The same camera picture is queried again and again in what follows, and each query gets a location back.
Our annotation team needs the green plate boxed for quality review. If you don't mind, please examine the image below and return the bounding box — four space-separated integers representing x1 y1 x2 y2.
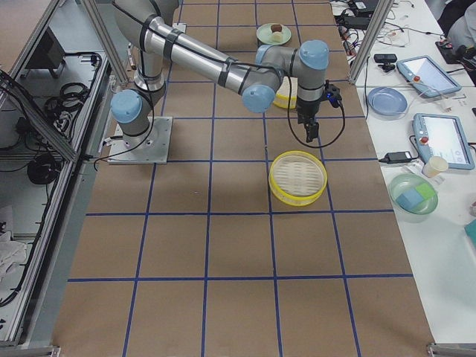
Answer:
256 23 292 45

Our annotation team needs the white bun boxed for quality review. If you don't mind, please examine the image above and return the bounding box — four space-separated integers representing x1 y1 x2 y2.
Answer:
271 32 283 42

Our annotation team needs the aluminium frame post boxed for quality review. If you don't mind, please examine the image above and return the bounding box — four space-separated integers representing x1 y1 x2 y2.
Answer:
348 0 393 85

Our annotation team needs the yellow bamboo steamer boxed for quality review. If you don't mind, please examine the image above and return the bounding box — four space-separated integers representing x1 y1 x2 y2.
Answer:
268 150 328 207
273 77 298 109

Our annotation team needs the black webcam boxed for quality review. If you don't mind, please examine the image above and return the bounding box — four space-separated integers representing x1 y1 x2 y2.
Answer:
373 54 397 73

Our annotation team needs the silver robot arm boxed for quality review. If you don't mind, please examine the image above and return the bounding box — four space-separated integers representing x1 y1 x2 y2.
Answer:
112 1 334 147

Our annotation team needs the white crumpled cloth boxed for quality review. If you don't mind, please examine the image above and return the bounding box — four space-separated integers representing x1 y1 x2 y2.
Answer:
0 206 28 283

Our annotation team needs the blue plate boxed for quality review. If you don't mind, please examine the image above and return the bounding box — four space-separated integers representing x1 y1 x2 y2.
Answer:
367 87 408 119

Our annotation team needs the near teach pendant tablet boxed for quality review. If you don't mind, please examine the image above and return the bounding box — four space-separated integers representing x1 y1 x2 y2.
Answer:
412 113 475 170

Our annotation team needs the far teach pendant tablet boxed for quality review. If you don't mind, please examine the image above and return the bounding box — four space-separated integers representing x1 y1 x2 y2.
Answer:
396 55 461 97

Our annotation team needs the green sponge block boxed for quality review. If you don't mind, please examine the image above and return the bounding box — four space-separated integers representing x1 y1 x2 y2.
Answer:
415 183 436 201

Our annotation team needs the black power adapter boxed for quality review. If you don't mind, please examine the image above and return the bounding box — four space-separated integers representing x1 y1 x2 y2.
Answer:
379 151 414 164

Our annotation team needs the brown bun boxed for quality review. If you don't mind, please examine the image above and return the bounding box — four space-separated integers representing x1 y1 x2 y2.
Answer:
270 24 282 33

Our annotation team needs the teach pendant tablet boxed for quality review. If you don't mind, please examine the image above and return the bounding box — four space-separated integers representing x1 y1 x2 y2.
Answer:
396 55 461 97
412 113 475 170

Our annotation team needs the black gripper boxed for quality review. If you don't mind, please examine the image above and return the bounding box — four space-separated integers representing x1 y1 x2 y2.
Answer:
296 99 321 143

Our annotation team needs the blue sponge block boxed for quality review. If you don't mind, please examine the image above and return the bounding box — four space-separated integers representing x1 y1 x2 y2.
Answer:
395 188 424 212

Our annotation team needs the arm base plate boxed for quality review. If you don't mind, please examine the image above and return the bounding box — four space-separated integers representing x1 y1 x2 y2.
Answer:
107 116 173 164
173 22 187 33

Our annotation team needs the green glass bowl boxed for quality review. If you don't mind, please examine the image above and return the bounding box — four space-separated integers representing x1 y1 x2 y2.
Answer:
388 173 439 222

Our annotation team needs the paper cup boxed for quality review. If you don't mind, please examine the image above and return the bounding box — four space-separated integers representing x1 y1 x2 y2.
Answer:
422 156 448 178

